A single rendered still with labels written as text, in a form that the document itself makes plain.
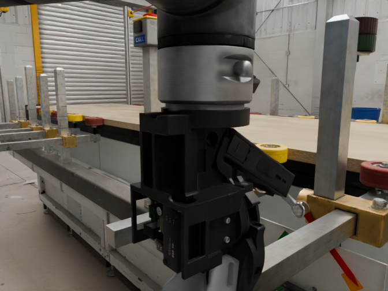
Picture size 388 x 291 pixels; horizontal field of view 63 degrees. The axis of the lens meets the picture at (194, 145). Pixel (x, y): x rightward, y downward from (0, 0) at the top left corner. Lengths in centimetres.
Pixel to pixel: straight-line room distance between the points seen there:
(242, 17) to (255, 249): 17
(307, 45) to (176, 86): 838
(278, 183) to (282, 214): 57
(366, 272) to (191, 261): 36
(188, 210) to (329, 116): 35
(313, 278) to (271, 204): 33
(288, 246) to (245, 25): 26
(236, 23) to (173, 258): 17
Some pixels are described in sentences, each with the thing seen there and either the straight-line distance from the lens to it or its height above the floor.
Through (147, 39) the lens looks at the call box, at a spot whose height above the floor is 116.
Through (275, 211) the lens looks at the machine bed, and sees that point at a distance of 89.
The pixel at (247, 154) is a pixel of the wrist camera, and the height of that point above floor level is 99.
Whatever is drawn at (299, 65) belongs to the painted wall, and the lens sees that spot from 862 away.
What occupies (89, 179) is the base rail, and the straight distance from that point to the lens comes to 127.
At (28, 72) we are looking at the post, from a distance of 202.
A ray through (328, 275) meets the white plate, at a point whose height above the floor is 75.
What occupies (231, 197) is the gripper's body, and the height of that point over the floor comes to 96.
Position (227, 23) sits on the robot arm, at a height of 108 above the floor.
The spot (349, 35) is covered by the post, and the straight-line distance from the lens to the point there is 52.
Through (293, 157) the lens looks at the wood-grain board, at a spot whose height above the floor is 88.
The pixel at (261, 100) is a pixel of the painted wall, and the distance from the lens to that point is 917.
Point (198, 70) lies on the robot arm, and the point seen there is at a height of 105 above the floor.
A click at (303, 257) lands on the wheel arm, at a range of 41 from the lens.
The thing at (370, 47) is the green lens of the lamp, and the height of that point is 110.
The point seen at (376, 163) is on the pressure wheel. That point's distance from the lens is 67.
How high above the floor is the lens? 104
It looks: 10 degrees down
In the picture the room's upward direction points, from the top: straight up
